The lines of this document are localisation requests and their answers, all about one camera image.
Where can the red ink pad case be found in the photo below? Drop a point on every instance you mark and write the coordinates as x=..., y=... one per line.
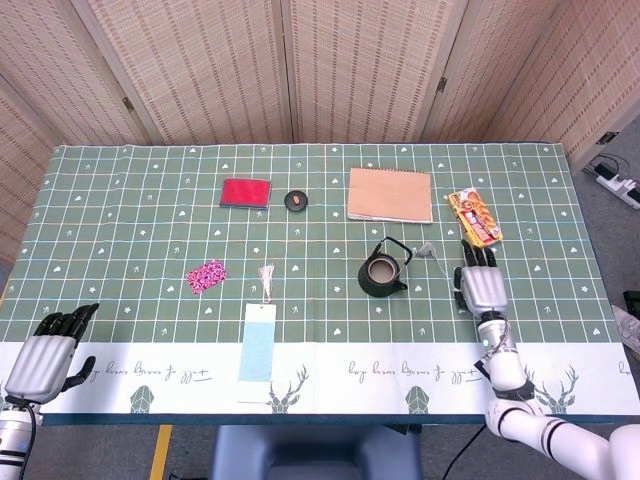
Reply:
x=245, y=192

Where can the pink patterned cloth pouch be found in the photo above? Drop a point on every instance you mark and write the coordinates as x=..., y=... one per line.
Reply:
x=207, y=276

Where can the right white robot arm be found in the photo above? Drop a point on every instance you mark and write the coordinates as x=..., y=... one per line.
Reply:
x=505, y=370

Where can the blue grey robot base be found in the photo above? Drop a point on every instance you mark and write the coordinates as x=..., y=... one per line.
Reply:
x=315, y=452

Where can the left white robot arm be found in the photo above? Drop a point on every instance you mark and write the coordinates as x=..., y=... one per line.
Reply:
x=12, y=435

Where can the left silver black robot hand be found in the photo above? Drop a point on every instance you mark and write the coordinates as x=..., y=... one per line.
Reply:
x=42, y=362

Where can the black round disc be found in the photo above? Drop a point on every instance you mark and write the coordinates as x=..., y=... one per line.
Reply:
x=296, y=200

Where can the green grid tablecloth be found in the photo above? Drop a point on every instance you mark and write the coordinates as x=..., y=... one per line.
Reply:
x=320, y=310

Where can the woven folding screen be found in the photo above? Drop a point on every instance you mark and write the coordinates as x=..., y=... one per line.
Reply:
x=200, y=70

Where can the yellow snack package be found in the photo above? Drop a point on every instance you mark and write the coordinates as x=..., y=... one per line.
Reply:
x=475, y=217

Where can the white power strip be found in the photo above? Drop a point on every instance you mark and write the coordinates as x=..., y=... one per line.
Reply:
x=617, y=182

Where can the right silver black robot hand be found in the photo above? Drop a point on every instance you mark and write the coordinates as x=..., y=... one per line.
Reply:
x=484, y=287

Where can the black cast iron teapot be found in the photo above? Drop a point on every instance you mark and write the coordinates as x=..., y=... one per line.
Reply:
x=382, y=289

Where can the blue white bookmark pink tassel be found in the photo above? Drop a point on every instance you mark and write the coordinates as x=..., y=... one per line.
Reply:
x=257, y=350

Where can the brown kraft sketchbook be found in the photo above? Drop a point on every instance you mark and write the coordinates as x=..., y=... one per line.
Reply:
x=390, y=195

